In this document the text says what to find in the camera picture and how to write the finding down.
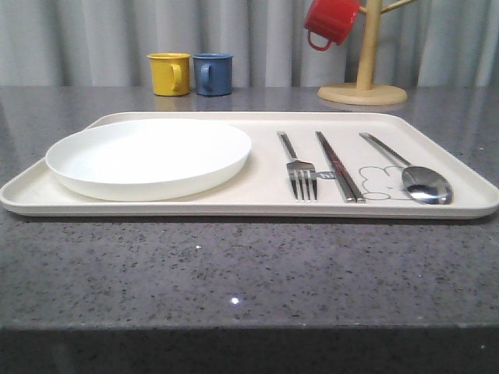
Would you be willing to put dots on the silver metal fork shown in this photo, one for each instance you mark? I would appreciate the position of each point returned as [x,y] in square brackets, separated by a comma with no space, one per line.
[302,175]

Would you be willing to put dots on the white round plate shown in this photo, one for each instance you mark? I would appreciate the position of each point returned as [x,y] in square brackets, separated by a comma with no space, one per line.
[149,159]

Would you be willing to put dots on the silver metal spoon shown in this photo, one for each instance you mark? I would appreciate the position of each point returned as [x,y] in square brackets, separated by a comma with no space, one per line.
[422,184]

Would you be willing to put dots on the cream rabbit serving tray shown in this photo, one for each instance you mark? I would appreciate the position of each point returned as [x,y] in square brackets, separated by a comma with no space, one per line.
[354,179]

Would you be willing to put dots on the blue enamel mug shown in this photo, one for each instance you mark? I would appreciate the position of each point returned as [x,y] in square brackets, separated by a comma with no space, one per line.
[213,74]

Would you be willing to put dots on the yellow enamel mug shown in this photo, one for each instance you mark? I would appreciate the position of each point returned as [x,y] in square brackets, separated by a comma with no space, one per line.
[170,73]

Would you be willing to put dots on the wooden mug tree stand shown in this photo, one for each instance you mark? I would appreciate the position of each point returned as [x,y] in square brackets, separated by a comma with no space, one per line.
[364,91]

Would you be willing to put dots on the red enamel mug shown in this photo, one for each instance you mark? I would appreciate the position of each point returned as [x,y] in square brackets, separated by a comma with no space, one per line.
[330,19]

